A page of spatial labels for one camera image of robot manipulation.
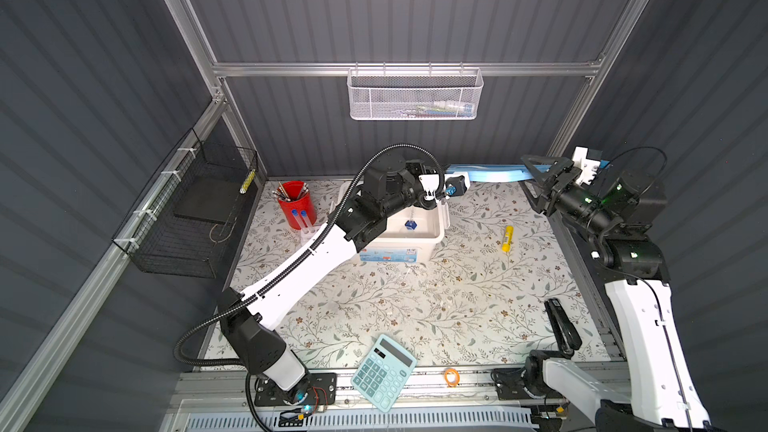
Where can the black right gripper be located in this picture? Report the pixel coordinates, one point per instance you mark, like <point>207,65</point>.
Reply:
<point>559,172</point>

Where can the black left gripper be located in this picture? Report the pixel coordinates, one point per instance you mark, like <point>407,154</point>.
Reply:
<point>415,169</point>

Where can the blue plastic bin lid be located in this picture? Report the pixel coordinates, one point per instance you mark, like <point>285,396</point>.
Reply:
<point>492,173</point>

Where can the beige plastic storage bin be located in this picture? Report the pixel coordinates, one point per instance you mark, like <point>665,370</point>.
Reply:
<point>398,245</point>

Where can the clear test tube blue cap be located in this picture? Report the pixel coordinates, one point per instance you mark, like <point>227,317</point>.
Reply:
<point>297,218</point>

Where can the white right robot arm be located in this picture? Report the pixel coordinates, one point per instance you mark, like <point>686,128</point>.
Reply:
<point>663,396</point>

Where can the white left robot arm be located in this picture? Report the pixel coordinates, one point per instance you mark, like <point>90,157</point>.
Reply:
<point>249,318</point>

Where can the yellow capped tube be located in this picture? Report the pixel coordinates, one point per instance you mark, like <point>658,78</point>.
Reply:
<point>508,239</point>

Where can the red ribbed plastic cup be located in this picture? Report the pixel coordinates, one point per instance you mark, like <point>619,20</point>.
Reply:
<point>295,195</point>

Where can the white test tube rack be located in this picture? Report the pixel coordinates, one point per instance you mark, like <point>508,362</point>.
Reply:
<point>308,233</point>

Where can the black stapler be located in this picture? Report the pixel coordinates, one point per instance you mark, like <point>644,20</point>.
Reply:
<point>566,335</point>

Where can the teal desk calculator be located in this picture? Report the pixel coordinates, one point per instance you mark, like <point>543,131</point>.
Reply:
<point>383,373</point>

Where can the white wire mesh basket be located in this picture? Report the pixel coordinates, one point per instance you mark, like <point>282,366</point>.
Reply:
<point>426,94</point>

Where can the black wire wall basket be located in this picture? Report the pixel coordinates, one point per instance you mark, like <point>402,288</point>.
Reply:
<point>193,216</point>

